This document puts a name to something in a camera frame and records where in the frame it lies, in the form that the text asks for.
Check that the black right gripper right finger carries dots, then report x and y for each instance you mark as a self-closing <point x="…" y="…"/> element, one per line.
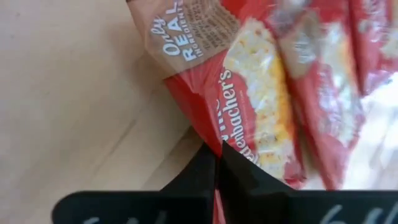
<point x="280" y="208"/>

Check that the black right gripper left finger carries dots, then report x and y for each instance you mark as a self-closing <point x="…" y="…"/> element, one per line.
<point x="155" y="208"/>

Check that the red popcorn bag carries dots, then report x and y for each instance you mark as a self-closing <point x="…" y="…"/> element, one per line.
<point x="242" y="93"/>
<point x="373" y="31"/>
<point x="323" y="102"/>

